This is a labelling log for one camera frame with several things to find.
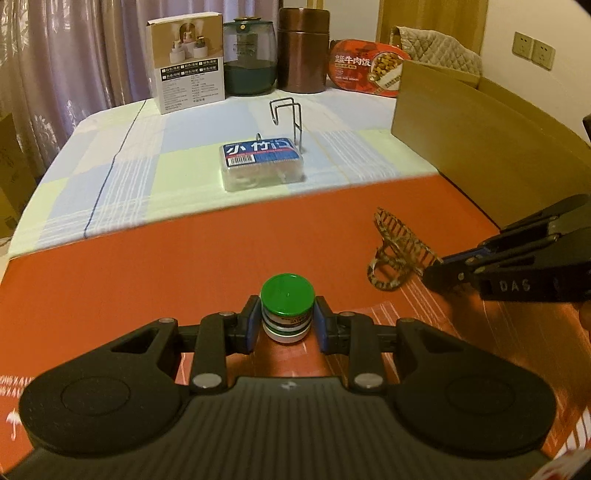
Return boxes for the green lid small jar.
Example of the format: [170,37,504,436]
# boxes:
[259,273,315,345]

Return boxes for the red instant meal box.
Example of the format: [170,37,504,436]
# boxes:
[328,39,411,98]

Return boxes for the brown cylindrical canister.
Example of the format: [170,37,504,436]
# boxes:
[276,8,331,94]

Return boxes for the wall power sockets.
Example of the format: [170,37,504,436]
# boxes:
[512,32,556,71]

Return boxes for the white product box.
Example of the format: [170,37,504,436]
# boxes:
[145,12,225,115]

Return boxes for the pastel checkered tablecloth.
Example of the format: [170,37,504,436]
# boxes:
[9,89,434,257]

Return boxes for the wooden door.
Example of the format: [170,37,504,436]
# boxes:
[376,0,489,54]

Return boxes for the open brown cardboard box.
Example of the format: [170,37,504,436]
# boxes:
[392,61,590,227]

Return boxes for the purple curtain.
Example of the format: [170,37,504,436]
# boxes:
[1,0,283,178]

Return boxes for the blue toothpick box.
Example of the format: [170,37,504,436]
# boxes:
[221,136,304,192]

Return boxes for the person's hand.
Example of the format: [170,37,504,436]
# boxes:
[577,301,591,332]

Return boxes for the leopard print hair claw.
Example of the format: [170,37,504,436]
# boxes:
[367,208,443,291]

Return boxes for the chrome wire hook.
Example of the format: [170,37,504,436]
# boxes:
[270,97,303,152]

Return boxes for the red Motul cardboard sheet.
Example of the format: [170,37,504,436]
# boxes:
[1,175,590,470]

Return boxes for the green glass jar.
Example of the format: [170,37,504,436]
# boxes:
[223,17,277,96]

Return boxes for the beige quilted cushion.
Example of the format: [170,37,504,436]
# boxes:
[389,27,483,88]

